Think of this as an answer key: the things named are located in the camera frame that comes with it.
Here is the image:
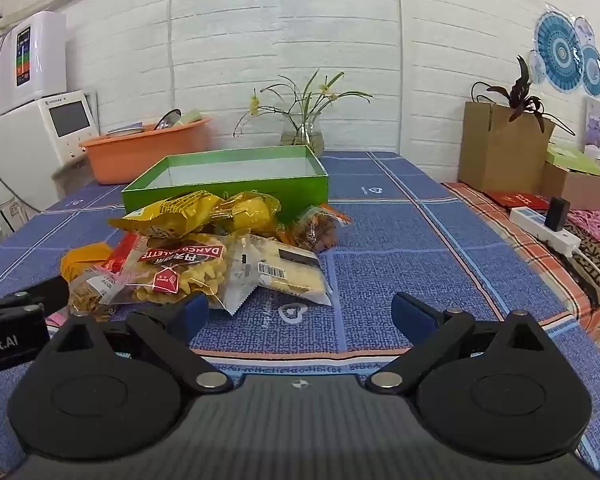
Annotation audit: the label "cartoon picture card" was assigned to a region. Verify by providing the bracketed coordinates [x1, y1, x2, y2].
[582, 97, 600, 153]

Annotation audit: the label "white water purifier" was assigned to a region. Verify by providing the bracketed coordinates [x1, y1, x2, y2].
[0, 11, 68, 116]

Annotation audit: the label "clear packet of pale cake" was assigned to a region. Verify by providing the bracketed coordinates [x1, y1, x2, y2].
[220, 235, 334, 316]

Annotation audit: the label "white power strip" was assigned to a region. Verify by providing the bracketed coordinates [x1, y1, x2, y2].
[509, 206, 583, 256]

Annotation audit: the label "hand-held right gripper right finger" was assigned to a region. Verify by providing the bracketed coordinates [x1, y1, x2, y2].
[365, 291, 556, 393]

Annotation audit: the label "blue checked tablecloth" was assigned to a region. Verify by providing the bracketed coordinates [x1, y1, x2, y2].
[0, 150, 600, 476]

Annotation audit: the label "dark purple plant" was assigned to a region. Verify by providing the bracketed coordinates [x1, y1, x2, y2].
[471, 55, 576, 136]

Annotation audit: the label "white wall cable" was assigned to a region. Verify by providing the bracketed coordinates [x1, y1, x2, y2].
[166, 0, 177, 73]

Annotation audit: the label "clear packet of noodle snack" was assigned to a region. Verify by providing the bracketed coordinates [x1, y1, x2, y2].
[67, 265, 131, 321]

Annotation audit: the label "medium blue paper fan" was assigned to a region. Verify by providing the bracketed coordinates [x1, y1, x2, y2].
[580, 45, 600, 98]

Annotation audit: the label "large cardboard box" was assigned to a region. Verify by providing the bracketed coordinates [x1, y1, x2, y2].
[457, 101, 556, 195]

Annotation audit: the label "green cardboard box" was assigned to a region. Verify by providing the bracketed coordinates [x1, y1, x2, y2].
[121, 145, 329, 223]

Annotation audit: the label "brown patterned cloth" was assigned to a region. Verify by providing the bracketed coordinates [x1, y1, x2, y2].
[555, 230, 600, 311]

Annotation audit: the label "black power adapter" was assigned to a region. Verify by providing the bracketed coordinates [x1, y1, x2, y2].
[545, 197, 572, 233]

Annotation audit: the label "yellow crinkled snack packet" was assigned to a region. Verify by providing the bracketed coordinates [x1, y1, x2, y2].
[107, 190, 226, 238]

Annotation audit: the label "small cardboard box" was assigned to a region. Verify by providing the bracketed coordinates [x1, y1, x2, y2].
[540, 160, 600, 211]

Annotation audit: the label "clear cookie packet red label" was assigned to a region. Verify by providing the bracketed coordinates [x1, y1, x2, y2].
[125, 232, 241, 307]

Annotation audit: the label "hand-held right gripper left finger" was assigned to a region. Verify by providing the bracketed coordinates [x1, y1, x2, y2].
[47, 292, 233, 393]

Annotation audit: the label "green flat packets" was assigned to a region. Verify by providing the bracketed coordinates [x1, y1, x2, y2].
[545, 144, 600, 176]

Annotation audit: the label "orange plaid cloth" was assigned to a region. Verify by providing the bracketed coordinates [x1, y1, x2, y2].
[440, 181, 600, 356]

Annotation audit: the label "yellow-flowered plant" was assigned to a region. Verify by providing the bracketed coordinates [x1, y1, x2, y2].
[232, 71, 373, 138]

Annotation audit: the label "steel pot lid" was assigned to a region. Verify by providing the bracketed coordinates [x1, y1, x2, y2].
[152, 108, 182, 131]

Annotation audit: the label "glass vase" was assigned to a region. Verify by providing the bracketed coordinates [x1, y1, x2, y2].
[280, 112, 326, 157]

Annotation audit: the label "large blue paper fan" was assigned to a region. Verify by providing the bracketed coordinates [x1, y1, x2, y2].
[535, 7, 583, 93]

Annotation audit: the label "small pale paper fan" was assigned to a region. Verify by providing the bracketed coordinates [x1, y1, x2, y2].
[572, 16, 597, 46]
[527, 50, 548, 86]

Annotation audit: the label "red booklet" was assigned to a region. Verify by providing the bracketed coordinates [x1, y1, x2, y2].
[482, 191, 551, 212]

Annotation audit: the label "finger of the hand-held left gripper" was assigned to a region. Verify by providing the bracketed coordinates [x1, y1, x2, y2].
[0, 275, 72, 318]

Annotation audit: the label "orange plastic basin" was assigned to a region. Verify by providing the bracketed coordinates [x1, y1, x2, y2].
[79, 116, 214, 186]

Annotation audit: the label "white appliance with screen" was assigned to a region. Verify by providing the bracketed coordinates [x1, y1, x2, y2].
[0, 90, 98, 211]

